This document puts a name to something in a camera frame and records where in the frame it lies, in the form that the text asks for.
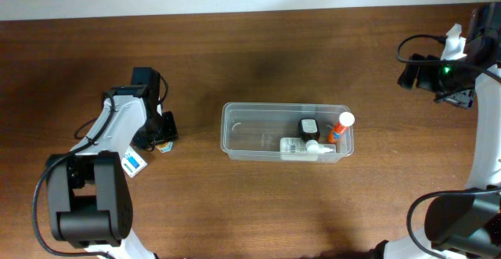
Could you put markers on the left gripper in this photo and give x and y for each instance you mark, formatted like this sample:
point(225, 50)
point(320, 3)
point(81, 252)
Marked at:
point(166, 127)

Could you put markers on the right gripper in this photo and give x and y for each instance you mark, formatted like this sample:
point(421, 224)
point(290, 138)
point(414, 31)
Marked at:
point(427, 75)

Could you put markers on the gold lid small jar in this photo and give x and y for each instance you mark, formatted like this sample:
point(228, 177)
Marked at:
point(164, 147)

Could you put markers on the white Panadol box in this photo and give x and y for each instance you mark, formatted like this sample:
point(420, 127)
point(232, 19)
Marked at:
point(132, 163)

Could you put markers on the orange tablet tube white cap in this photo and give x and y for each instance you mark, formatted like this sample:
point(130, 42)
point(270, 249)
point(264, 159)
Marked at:
point(345, 121)

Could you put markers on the white pump bottle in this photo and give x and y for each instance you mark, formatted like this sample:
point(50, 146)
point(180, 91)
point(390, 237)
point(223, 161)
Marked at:
point(295, 149)

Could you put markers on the dark bottle white cap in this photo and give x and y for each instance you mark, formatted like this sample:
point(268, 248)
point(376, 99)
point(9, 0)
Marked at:
point(309, 133)

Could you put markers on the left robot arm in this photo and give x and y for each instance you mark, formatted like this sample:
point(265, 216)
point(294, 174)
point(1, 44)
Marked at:
point(90, 206)

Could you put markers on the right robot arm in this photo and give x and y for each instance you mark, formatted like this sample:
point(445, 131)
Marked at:
point(462, 223)

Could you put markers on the clear plastic container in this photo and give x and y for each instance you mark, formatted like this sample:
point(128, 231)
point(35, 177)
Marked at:
point(252, 131)

